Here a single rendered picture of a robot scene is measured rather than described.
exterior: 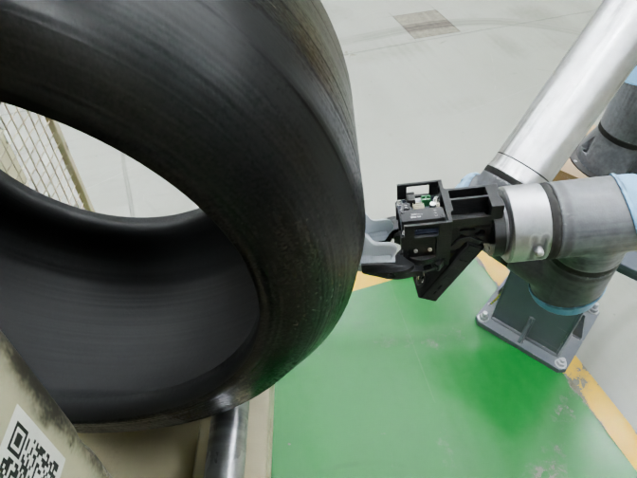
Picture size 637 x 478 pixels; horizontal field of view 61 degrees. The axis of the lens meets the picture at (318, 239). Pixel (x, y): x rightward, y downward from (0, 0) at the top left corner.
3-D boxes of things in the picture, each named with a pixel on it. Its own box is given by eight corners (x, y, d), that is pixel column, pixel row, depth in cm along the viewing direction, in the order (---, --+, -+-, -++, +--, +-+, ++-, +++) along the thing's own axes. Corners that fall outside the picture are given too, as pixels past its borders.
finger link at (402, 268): (358, 243, 65) (430, 235, 64) (359, 252, 66) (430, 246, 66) (361, 273, 62) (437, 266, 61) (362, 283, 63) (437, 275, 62)
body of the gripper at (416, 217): (390, 183, 63) (495, 171, 62) (391, 233, 69) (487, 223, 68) (398, 229, 58) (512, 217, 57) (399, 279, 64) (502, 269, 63)
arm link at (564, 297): (538, 246, 81) (558, 193, 71) (610, 291, 75) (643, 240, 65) (500, 284, 78) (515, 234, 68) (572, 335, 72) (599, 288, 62)
